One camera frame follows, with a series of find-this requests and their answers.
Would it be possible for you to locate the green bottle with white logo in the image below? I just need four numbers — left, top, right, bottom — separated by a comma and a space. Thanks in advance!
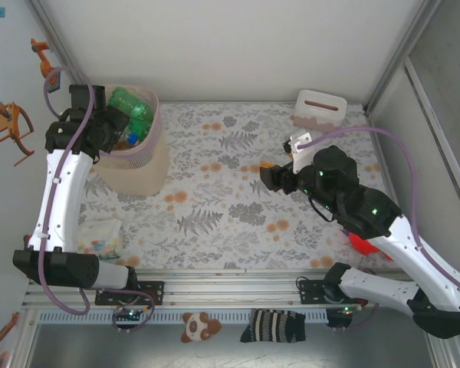
109, 87, 139, 111

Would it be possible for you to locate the beige mesh waste bin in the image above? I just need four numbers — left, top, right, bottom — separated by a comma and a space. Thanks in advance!
87, 84, 170, 199

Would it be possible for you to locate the white tissue box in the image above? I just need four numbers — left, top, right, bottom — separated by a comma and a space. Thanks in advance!
291, 89, 348, 134

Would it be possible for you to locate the red plastic toy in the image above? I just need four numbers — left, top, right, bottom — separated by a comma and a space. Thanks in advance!
343, 229, 394, 262

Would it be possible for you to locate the white wet wipes pack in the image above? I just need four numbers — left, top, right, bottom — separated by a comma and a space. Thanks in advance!
76, 218, 124, 262

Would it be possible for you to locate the small circuit board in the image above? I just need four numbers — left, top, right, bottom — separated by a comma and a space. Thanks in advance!
113, 306, 143, 322
327, 306, 360, 329

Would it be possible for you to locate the grey metal side panel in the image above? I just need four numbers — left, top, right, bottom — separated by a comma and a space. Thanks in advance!
402, 0, 460, 246

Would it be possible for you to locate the black striped knit sock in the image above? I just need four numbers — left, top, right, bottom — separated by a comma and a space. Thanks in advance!
239, 308, 307, 344

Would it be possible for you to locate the brown white plush toy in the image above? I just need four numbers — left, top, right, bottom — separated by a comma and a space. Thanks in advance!
179, 311, 223, 344

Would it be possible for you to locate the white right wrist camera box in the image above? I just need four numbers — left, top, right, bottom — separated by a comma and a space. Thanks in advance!
281, 129, 314, 174

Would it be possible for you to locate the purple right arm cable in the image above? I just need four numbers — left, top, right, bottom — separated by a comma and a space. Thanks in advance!
294, 126, 460, 334

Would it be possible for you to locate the orange gripper claw wall sticker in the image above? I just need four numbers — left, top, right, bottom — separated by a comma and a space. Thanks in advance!
0, 101, 36, 168

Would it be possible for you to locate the aluminium frame post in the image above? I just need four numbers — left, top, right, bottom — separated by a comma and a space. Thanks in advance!
363, 0, 442, 114
25, 0, 86, 84

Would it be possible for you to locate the aluminium frame rail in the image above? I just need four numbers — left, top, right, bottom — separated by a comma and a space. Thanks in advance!
21, 268, 444, 307

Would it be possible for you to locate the white slotted cable duct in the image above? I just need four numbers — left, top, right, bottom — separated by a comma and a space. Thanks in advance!
38, 309, 329, 324

